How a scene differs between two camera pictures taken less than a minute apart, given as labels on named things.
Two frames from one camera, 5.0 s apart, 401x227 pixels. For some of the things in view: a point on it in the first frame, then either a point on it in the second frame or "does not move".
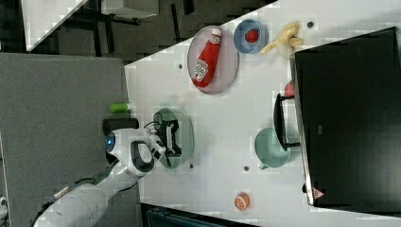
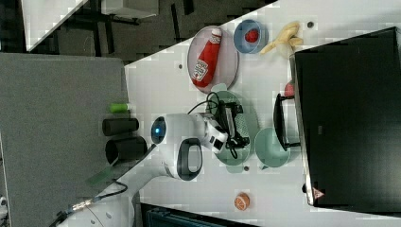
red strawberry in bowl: [252, 35] does not move
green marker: [118, 108] does not move
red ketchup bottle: [206, 64] does not move
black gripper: [166, 134] to [227, 113]
